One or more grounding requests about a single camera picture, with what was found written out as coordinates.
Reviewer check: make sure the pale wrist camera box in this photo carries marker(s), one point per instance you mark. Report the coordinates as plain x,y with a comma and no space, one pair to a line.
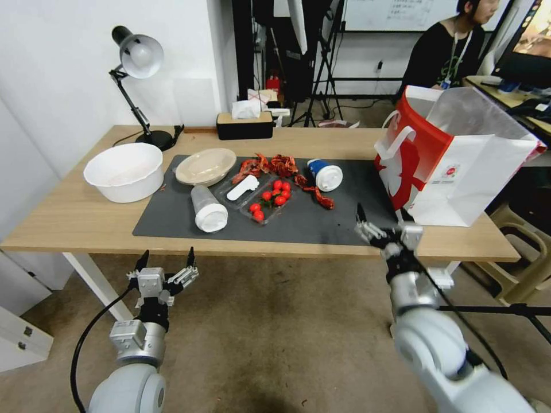
151,281
412,235

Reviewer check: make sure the clear cup white lid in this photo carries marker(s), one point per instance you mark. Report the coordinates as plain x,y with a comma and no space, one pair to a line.
208,211

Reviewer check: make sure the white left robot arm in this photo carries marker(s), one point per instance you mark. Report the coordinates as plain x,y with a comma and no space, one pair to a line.
129,387

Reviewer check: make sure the white cabinet with latches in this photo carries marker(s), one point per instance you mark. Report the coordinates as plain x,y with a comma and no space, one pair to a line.
19,340

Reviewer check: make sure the person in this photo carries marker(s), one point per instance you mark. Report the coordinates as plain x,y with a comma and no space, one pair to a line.
443,56

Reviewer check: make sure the white tissue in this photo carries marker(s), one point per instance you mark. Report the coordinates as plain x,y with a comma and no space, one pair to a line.
245,109

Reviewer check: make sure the blue white paper cup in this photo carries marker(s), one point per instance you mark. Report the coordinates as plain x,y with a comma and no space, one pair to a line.
325,174

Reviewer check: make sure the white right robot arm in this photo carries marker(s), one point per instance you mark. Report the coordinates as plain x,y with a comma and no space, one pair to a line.
435,344

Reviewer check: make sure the red fire extinguisher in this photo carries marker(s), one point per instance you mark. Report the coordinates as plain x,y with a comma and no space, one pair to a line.
272,81

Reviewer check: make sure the black computer monitor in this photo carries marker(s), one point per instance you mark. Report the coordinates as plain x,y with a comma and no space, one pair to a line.
527,47

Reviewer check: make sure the beige lidded takeout bowl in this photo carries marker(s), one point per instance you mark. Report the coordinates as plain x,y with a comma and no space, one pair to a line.
206,165

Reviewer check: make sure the white plastic spoon packet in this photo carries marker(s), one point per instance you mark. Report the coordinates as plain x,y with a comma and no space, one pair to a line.
243,188

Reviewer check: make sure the wooden background desk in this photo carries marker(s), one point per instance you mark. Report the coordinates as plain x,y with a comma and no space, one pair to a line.
512,99

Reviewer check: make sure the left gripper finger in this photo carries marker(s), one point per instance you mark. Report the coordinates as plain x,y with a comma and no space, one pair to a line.
141,263
185,275

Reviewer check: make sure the black tripod stand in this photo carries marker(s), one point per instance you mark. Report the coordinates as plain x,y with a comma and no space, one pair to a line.
323,64

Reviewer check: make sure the black desk lamp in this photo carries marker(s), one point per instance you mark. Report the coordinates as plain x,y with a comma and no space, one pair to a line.
142,56

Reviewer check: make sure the red white plastic wrapper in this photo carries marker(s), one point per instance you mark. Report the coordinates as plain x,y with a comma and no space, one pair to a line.
338,124

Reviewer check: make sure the red crayfish shell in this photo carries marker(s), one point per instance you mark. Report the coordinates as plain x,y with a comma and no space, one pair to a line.
300,180
284,164
252,167
323,198

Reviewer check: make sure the cardboard box red tape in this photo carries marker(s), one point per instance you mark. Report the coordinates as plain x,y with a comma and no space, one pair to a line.
262,96

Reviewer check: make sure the dark grey table mat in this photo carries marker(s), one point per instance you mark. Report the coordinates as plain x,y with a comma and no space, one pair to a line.
301,219

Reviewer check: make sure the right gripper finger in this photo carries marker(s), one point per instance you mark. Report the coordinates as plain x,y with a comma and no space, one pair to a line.
371,232

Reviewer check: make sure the white plastic basin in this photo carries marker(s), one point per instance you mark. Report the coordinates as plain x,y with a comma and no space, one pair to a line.
125,172

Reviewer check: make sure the red white delivery bag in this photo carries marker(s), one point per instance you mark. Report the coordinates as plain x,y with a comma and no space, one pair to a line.
447,172

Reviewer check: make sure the white folded reflector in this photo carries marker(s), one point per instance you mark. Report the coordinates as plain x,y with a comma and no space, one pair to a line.
298,23

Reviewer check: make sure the whiteboard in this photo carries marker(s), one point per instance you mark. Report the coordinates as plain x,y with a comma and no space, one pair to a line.
379,15

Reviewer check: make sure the clear disposable takeout box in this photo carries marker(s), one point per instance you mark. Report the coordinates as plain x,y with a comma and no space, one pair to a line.
245,202

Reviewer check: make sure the beige plastic stool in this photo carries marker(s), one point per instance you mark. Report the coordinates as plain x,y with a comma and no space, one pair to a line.
525,262

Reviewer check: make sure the white table leg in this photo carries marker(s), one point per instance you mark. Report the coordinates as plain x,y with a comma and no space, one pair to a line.
99,286
447,275

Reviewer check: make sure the black tissue box wooden lid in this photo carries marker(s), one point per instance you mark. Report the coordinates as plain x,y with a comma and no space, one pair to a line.
245,127

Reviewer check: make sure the black tripod rod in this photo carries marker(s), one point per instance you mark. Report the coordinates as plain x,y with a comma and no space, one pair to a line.
495,309

